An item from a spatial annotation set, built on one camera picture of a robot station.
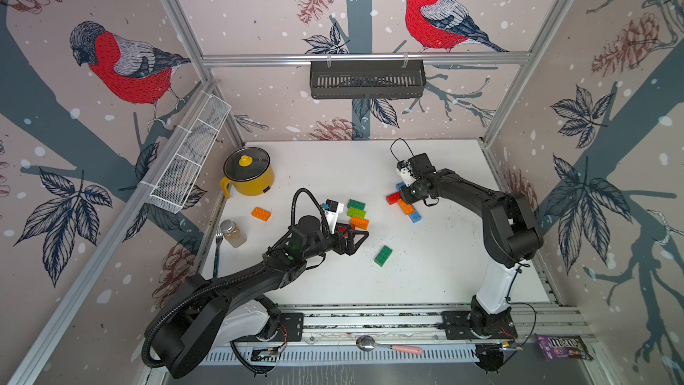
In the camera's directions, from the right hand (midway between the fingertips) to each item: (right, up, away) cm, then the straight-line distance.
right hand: (407, 195), depth 100 cm
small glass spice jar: (-60, -10, -16) cm, 63 cm away
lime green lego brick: (-20, -6, -3) cm, 21 cm away
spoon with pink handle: (-17, -37, -28) cm, 50 cm away
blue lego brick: (+2, -7, -5) cm, 9 cm away
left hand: (-18, -7, -22) cm, 29 cm away
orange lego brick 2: (-55, -7, -2) cm, 56 cm away
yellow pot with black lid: (-61, +9, +1) cm, 62 cm away
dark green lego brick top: (-21, -3, -2) cm, 21 cm away
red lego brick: (-5, -1, -2) cm, 6 cm away
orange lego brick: (-1, -4, -5) cm, 7 cm away
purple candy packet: (+34, -37, -31) cm, 59 cm away
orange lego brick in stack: (-18, -9, -6) cm, 21 cm away
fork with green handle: (-68, -15, -9) cm, 70 cm away
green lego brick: (-12, -19, -14) cm, 26 cm away
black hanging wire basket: (-16, +45, +5) cm, 48 cm away
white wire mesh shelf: (-77, +6, -18) cm, 79 cm away
